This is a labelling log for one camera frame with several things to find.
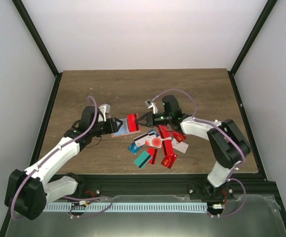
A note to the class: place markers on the blue card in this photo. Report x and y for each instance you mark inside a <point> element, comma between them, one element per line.
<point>133,148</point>

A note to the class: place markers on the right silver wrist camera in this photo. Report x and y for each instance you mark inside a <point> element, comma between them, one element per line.
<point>152,105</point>

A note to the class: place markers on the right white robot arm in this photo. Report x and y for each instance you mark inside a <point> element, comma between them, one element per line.
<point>229,145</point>

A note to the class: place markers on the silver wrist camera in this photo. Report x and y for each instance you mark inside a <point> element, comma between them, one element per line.
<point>152,105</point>
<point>104,110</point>

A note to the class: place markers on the white card right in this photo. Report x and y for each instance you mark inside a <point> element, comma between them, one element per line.
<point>181,147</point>

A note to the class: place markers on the red card upper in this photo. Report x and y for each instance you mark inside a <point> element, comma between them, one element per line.
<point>166,141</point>

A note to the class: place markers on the red vip card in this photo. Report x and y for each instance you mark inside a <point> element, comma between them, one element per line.
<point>169,160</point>
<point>179,137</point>

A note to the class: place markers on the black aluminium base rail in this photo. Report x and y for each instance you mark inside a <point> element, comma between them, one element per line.
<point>167,184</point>

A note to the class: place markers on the white card centre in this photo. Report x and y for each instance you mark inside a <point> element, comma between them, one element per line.
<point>154,141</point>

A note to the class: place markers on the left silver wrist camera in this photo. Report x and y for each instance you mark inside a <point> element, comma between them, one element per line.
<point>104,110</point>

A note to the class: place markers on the black frame post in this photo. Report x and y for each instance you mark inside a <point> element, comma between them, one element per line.
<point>261,20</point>
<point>21,9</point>

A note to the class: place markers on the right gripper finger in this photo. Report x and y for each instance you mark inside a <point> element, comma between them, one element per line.
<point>144,117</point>
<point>142,122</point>

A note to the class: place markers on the pink card holder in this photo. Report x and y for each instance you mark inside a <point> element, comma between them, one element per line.
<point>126,133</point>

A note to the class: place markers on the red VIP card front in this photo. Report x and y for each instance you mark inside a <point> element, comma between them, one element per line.
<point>169,160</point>

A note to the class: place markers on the red VIP card right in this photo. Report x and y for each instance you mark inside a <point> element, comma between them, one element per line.
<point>179,137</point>

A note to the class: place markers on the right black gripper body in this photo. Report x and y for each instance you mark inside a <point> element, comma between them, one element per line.
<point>162,121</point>

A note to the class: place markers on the light blue slotted cable duct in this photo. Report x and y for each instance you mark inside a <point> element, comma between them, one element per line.
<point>127,207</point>

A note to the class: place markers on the white card black stripe upper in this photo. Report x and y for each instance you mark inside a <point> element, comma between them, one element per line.
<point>140,140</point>

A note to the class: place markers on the right black frame post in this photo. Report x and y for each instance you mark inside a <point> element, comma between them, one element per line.
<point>261,20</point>

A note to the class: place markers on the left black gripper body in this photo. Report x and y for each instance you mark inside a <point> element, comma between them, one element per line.
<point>111,129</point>

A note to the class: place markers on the teal card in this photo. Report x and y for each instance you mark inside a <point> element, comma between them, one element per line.
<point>142,159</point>

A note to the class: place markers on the red card black stripe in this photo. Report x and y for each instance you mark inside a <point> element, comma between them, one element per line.
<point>153,152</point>
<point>133,126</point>

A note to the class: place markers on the left black frame post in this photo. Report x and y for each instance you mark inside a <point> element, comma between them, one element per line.
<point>21,9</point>

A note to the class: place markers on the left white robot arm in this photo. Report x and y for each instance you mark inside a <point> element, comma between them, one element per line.
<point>29,191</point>

